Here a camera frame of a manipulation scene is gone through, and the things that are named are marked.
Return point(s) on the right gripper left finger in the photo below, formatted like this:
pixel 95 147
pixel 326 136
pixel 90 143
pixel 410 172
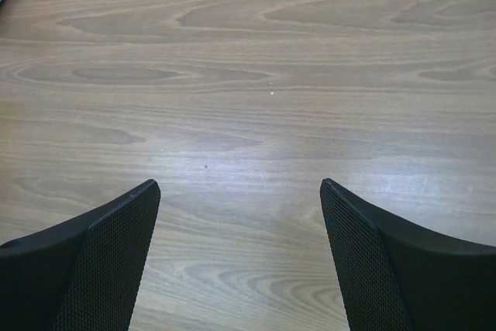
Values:
pixel 83 273

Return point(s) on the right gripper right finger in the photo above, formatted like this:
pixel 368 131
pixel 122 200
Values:
pixel 397 275

